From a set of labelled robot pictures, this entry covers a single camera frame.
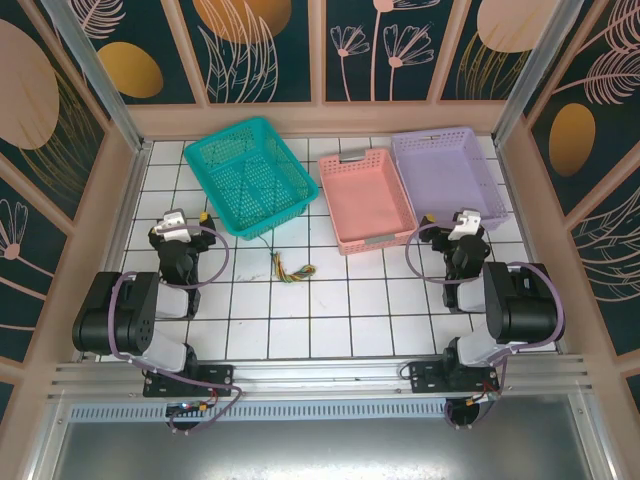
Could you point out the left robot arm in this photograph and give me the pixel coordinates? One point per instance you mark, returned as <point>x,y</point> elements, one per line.
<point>110,320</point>

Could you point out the teal perforated plastic basket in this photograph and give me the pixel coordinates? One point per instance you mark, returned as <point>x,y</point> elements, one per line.
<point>250,190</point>

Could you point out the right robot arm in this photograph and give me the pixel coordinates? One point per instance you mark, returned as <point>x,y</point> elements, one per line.
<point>525,310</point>

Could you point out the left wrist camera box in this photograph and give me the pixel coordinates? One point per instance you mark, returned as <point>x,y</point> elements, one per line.
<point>172,220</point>

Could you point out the aluminium mounting rail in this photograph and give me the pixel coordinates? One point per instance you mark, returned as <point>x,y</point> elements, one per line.
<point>320,372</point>

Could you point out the pink perforated plastic basket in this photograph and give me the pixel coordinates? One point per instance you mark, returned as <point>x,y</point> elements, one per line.
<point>365,200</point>

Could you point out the aluminium corner post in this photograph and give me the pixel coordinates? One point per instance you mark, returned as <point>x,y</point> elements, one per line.
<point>105,85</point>
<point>532,75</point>

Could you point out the lavender perforated plastic basket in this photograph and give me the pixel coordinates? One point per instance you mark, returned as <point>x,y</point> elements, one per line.
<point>440,175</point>

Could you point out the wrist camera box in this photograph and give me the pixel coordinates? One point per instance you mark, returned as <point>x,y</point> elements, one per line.
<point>172,220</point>
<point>465,225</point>

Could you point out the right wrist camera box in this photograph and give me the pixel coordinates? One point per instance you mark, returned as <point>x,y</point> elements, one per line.
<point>465,225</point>

